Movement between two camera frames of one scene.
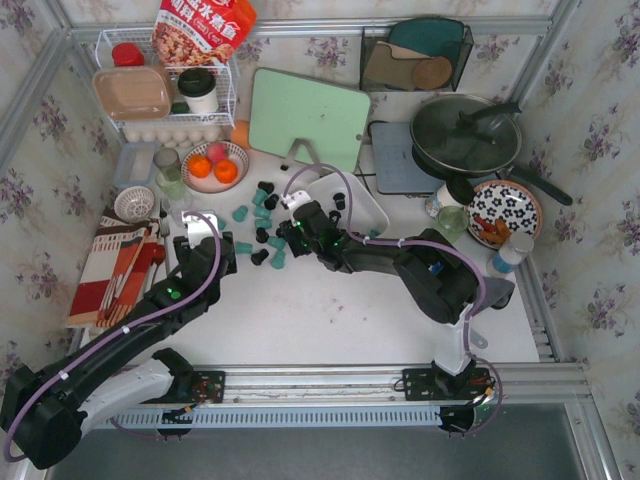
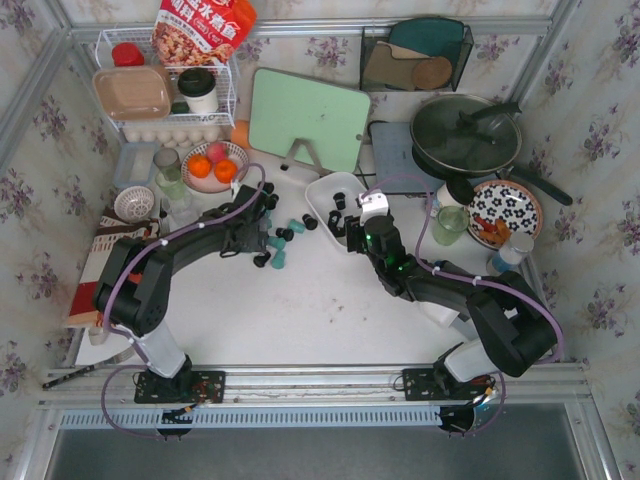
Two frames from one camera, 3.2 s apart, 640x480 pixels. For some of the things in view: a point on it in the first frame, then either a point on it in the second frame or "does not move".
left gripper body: x=204 y=248 to x=263 y=215
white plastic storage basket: x=332 y=192 does not move
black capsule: x=339 y=198 does not move
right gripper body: x=298 y=232 to x=353 y=233
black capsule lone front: x=334 y=216 does not move
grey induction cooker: x=396 y=166 does not move
